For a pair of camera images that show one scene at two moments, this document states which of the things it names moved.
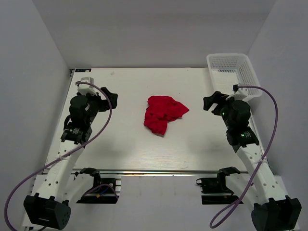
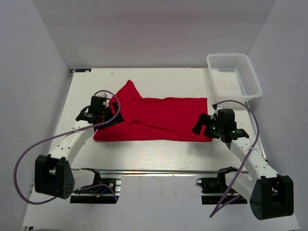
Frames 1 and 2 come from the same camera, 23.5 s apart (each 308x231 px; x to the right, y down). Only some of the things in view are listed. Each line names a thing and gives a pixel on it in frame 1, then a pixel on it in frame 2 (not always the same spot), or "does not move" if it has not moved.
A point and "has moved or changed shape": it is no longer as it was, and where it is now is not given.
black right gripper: x=209 y=101 → x=204 y=119
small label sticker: x=83 y=70 does not move
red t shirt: x=160 y=109 has moved or changed shape
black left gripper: x=104 y=103 → x=118 y=119
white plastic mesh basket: x=230 y=69 does not move
